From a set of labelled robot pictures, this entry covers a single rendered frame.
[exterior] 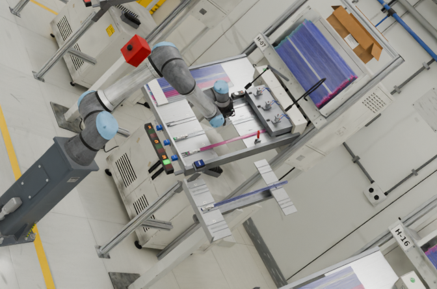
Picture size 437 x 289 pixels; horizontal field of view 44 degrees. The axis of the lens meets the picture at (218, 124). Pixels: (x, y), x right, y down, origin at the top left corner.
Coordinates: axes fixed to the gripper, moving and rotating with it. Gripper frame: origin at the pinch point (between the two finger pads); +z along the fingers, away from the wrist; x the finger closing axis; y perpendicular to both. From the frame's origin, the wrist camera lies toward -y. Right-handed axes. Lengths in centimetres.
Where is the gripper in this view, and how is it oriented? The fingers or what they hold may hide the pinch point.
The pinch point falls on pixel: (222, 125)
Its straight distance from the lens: 305.9
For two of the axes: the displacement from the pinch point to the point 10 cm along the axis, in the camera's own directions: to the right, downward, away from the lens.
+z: 0.7, 5.6, 8.2
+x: -4.3, -7.3, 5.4
